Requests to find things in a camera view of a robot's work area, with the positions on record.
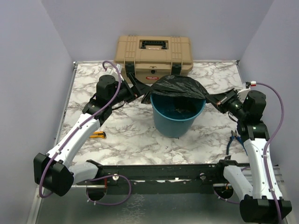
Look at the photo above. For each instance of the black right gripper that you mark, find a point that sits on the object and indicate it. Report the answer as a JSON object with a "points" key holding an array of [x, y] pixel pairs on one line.
{"points": [[218, 100]]}

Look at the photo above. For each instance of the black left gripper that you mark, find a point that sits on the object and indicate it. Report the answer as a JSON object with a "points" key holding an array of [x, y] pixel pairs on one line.
{"points": [[140, 87]]}

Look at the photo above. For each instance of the black plastic trash bag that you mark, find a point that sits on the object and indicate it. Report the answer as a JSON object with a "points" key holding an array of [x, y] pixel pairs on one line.
{"points": [[176, 86]]}

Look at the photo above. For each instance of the teal plastic trash bin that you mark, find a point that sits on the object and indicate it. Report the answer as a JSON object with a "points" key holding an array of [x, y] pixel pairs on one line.
{"points": [[174, 116]]}

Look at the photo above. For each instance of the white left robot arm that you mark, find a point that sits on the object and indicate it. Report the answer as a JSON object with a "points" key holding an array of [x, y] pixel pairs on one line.
{"points": [[54, 171]]}

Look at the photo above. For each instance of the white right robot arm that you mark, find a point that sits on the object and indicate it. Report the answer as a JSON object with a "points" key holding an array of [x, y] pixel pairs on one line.
{"points": [[261, 200]]}

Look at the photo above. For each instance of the tan plastic toolbox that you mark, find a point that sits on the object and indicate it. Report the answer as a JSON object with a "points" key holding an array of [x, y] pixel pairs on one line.
{"points": [[149, 58]]}

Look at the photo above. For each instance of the yellow black utility knife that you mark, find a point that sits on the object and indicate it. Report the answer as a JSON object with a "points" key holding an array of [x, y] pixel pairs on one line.
{"points": [[99, 134]]}

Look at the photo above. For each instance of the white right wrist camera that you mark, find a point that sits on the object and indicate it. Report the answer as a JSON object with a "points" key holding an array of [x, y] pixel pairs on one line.
{"points": [[244, 91]]}

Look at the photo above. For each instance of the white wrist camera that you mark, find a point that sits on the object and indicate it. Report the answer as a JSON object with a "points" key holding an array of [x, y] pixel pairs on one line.
{"points": [[114, 71], [244, 91]]}

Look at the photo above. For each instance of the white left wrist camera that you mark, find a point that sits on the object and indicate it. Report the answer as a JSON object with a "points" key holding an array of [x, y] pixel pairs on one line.
{"points": [[114, 71]]}

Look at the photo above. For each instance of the blue-handled pliers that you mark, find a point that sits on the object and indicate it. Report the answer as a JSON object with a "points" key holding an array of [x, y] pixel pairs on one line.
{"points": [[234, 136]]}

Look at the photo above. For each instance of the black front mounting rail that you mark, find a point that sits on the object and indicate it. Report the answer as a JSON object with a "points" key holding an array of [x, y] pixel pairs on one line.
{"points": [[158, 179]]}

